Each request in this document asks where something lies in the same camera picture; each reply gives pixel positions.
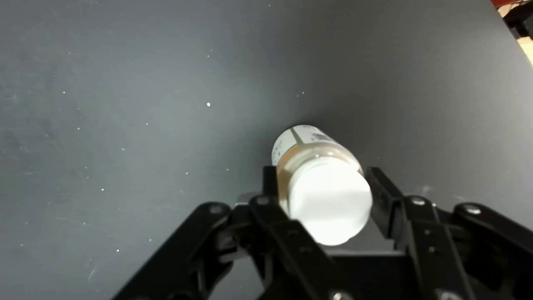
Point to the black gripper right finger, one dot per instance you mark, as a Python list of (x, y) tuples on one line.
[(443, 250)]

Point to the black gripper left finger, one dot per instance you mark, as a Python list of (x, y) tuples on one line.
[(266, 250)]

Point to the white bottle with label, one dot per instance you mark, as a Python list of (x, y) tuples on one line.
[(326, 200)]

